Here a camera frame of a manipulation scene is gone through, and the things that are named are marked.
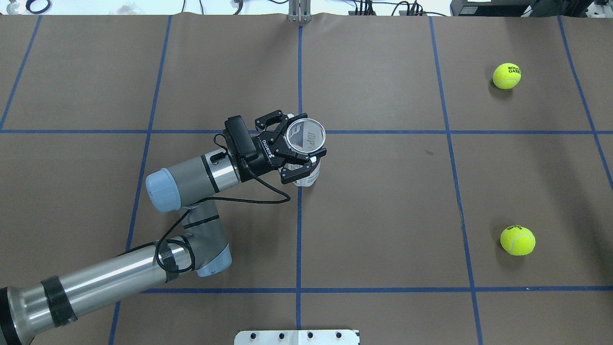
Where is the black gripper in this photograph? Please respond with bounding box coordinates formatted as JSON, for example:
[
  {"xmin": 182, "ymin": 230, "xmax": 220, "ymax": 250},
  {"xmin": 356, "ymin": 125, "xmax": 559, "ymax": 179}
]
[{"xmin": 248, "ymin": 110, "xmax": 328, "ymax": 183}]

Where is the yellow tennis ball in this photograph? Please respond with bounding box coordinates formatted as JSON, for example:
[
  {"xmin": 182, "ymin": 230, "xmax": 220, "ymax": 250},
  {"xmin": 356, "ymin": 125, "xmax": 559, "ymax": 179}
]
[
  {"xmin": 499, "ymin": 226, "xmax": 536, "ymax": 256},
  {"xmin": 492, "ymin": 63, "xmax": 522, "ymax": 90}
]

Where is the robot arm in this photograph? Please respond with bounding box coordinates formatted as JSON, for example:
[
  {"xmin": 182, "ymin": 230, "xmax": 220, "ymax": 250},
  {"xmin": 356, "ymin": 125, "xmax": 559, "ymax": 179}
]
[{"xmin": 1, "ymin": 110, "xmax": 327, "ymax": 345}]

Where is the black box with label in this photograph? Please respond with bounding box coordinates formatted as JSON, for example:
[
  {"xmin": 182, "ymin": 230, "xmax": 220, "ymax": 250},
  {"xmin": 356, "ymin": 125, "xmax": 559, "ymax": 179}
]
[{"xmin": 449, "ymin": 0, "xmax": 531, "ymax": 17}]

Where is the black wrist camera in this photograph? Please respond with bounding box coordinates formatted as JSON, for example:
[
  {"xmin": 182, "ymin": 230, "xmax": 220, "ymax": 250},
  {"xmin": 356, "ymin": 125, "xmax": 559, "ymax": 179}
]
[{"xmin": 223, "ymin": 115, "xmax": 258, "ymax": 163}]

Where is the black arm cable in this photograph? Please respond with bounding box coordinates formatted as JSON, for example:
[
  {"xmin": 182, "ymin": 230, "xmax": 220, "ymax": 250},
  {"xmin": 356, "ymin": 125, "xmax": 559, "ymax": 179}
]
[{"xmin": 129, "ymin": 134, "xmax": 291, "ymax": 286}]

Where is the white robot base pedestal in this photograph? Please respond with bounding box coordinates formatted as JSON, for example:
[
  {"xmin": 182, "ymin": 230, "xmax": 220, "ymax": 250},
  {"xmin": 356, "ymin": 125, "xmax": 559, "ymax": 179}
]
[{"xmin": 234, "ymin": 329, "xmax": 361, "ymax": 345}]

